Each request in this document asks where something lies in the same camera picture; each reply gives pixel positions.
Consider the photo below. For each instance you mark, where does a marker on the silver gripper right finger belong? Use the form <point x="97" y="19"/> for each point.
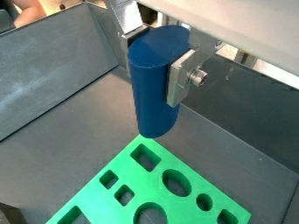
<point x="186" y="70"/>

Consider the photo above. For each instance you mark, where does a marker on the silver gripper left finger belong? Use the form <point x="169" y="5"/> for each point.
<point x="130" y="26"/>

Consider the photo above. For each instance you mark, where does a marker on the blue oval peg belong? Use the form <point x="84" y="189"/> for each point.
<point x="152" y="54"/>

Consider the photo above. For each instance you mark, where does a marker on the person's hand in background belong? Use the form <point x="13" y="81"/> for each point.
<point x="33" y="12"/>

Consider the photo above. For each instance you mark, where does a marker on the grey plastic bin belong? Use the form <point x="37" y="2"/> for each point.
<point x="68" y="119"/>

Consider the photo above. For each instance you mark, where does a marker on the green shape sorting board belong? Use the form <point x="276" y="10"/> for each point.
<point x="148" y="178"/>

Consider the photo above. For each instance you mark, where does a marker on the dark block at corner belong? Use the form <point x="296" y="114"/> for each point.
<point x="12" y="215"/>

